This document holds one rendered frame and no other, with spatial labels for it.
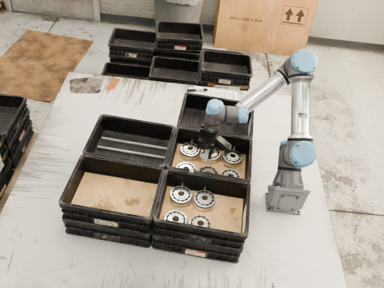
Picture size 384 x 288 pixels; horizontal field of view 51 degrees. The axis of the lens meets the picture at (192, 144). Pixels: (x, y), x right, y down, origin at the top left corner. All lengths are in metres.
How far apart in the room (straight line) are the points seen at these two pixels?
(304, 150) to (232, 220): 0.45
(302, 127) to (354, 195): 1.56
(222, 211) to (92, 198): 0.60
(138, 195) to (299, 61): 0.96
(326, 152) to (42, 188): 2.36
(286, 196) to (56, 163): 1.19
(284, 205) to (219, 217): 0.37
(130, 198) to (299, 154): 0.79
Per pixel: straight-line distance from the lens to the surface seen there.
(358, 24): 5.10
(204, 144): 1.95
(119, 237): 1.86
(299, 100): 1.90
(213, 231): 1.68
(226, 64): 3.42
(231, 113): 1.83
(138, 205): 1.86
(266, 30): 4.62
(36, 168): 2.24
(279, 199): 2.03
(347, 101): 4.29
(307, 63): 1.92
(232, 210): 1.89
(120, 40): 3.85
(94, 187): 1.93
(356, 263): 2.99
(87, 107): 2.56
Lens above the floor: 2.31
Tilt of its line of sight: 44 degrees down
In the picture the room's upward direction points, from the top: 8 degrees clockwise
